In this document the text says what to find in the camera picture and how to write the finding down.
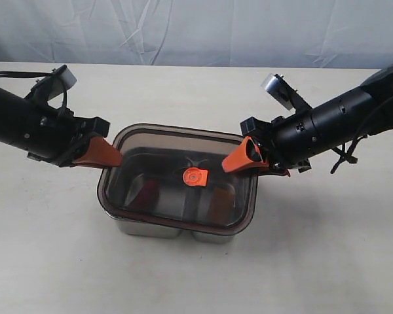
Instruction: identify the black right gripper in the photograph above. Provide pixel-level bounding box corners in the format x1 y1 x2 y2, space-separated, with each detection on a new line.
221 114 314 176

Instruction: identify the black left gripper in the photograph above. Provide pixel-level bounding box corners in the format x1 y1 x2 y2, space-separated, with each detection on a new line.
26 109 122 169

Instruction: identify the yellow toy cheese wedge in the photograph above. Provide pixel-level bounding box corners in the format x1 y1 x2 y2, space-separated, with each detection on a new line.
206 188 234 225

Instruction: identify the red toy sausage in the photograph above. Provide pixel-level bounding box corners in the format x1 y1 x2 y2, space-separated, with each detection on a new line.
128 179 159 212

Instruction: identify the dark transparent lunch box lid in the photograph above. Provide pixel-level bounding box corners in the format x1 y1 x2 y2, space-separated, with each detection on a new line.
97 124 258 236

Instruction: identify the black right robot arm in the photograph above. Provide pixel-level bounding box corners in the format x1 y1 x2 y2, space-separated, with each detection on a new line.
222 64 393 176

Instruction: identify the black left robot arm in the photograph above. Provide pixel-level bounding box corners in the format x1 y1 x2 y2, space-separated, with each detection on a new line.
0 83 122 168

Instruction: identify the stainless steel lunch box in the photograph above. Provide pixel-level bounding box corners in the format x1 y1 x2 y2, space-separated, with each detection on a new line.
115 219 235 245

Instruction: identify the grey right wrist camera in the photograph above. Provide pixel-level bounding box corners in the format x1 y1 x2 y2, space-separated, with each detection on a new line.
261 73 312 113

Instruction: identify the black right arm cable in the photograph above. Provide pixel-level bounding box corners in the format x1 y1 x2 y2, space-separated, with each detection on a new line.
329 94 390 174

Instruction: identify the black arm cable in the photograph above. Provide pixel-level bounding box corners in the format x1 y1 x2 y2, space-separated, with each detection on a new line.
329 94 390 174
0 71 69 114

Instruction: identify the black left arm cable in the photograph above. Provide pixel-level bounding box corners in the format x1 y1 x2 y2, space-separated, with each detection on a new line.
0 71 69 114

